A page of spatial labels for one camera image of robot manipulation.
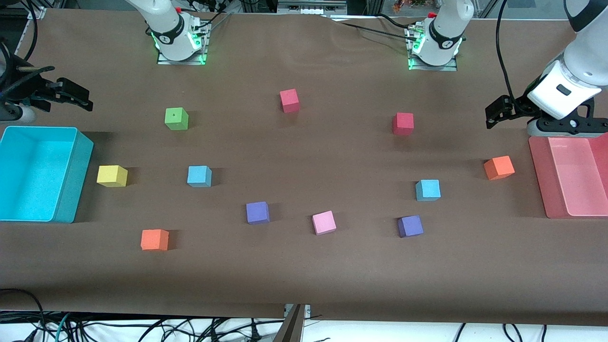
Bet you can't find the white power strip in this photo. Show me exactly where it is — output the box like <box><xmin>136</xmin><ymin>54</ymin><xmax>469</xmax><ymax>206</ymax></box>
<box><xmin>183</xmin><ymin>0</ymin><xmax>228</xmax><ymax>12</ymax></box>

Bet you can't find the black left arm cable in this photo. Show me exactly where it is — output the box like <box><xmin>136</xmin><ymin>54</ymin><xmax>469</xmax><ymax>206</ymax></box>
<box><xmin>495</xmin><ymin>0</ymin><xmax>517</xmax><ymax>99</ymax></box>

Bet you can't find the green foam block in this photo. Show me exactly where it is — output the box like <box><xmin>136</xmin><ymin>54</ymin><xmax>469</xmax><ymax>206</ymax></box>
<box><xmin>164</xmin><ymin>107</ymin><xmax>189</xmax><ymax>131</ymax></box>

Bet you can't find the red foam block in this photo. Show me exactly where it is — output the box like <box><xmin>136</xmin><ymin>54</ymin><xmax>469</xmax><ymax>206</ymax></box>
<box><xmin>392</xmin><ymin>113</ymin><xmax>415</xmax><ymax>136</ymax></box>
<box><xmin>279</xmin><ymin>89</ymin><xmax>301</xmax><ymax>114</ymax></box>

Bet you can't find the orange foam block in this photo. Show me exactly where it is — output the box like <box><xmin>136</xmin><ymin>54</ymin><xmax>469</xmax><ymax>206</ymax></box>
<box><xmin>140</xmin><ymin>229</ymin><xmax>170</xmax><ymax>251</ymax></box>
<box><xmin>483</xmin><ymin>155</ymin><xmax>516</xmax><ymax>181</ymax></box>

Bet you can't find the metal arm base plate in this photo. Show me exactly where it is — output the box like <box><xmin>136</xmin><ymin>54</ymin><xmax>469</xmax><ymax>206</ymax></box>
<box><xmin>157</xmin><ymin>47</ymin><xmax>208</xmax><ymax>66</ymax></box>
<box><xmin>408</xmin><ymin>55</ymin><xmax>459</xmax><ymax>72</ymax></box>

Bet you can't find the black base cable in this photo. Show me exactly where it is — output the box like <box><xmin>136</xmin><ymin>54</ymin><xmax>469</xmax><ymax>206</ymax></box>
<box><xmin>328</xmin><ymin>17</ymin><xmax>411</xmax><ymax>39</ymax></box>

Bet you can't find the pink foam block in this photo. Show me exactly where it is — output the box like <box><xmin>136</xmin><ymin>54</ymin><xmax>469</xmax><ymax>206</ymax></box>
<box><xmin>312</xmin><ymin>210</ymin><xmax>337</xmax><ymax>236</ymax></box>

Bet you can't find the dark table leg beam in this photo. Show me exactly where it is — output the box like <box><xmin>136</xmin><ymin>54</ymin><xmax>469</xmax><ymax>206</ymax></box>
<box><xmin>273</xmin><ymin>305</ymin><xmax>304</xmax><ymax>342</ymax></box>

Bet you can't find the purple foam block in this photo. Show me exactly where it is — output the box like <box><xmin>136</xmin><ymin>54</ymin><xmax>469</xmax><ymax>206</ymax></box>
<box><xmin>397</xmin><ymin>215</ymin><xmax>424</xmax><ymax>238</ymax></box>
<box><xmin>246</xmin><ymin>201</ymin><xmax>270</xmax><ymax>225</ymax></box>

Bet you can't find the brown table cloth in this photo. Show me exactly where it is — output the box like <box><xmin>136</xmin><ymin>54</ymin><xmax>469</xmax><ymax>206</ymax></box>
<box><xmin>0</xmin><ymin>9</ymin><xmax>608</xmax><ymax>326</ymax></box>

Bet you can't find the grey aluminium frame bar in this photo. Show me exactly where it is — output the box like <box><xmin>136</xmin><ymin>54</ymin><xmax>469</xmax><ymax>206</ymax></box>
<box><xmin>277</xmin><ymin>0</ymin><xmax>348</xmax><ymax>15</ymax></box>

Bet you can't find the cyan plastic bin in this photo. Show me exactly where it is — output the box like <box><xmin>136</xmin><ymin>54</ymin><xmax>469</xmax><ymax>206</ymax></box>
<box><xmin>0</xmin><ymin>126</ymin><xmax>95</xmax><ymax>224</ymax></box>

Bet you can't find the pink plastic bin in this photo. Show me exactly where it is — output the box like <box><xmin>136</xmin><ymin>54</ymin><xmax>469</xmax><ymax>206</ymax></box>
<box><xmin>528</xmin><ymin>133</ymin><xmax>608</xmax><ymax>219</ymax></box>

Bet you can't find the light blue foam block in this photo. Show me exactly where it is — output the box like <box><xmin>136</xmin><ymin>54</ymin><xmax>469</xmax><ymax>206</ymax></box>
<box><xmin>415</xmin><ymin>179</ymin><xmax>441</xmax><ymax>202</ymax></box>
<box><xmin>187</xmin><ymin>165</ymin><xmax>212</xmax><ymax>188</ymax></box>

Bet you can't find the yellow foam block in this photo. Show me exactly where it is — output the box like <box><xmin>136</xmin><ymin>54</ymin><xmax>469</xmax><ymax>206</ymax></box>
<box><xmin>96</xmin><ymin>165</ymin><xmax>128</xmax><ymax>188</ymax></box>

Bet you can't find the teal floor cable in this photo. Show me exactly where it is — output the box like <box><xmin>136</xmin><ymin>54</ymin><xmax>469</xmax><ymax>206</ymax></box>
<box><xmin>53</xmin><ymin>311</ymin><xmax>74</xmax><ymax>342</ymax></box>

